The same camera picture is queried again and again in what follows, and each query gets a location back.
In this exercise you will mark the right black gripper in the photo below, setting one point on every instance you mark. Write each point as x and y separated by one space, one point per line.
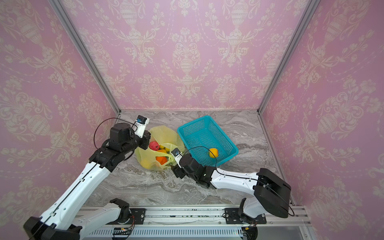
176 168

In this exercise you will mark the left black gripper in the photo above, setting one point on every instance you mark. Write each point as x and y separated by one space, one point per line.
145 138

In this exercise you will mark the yellow plastic bag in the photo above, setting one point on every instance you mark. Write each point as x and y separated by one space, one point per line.
167 139

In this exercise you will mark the yellow lemon fruit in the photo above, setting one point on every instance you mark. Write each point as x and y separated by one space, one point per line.
213 153

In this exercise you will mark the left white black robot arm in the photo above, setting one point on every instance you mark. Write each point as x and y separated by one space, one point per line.
60 221

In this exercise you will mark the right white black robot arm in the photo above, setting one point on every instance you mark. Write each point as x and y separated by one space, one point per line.
270 194

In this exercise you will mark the pink red fruit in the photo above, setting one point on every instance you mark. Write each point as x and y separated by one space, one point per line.
154 146

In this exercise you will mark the orange fruit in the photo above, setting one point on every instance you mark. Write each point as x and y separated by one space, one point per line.
162 159

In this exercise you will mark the teal plastic basket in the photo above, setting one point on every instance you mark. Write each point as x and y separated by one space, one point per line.
204 133

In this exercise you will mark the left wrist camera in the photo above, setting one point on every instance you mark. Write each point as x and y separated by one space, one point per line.
141 124

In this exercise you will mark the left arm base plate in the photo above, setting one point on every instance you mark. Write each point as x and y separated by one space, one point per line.
135 216

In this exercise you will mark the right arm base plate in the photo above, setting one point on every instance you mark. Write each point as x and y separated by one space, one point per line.
233 216

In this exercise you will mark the left corner aluminium post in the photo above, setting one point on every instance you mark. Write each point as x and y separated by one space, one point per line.
75 36

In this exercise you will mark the corner aluminium post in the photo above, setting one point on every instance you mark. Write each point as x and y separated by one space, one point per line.
75 36
293 43

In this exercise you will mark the right corner aluminium post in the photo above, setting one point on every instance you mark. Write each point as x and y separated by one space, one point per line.
293 43

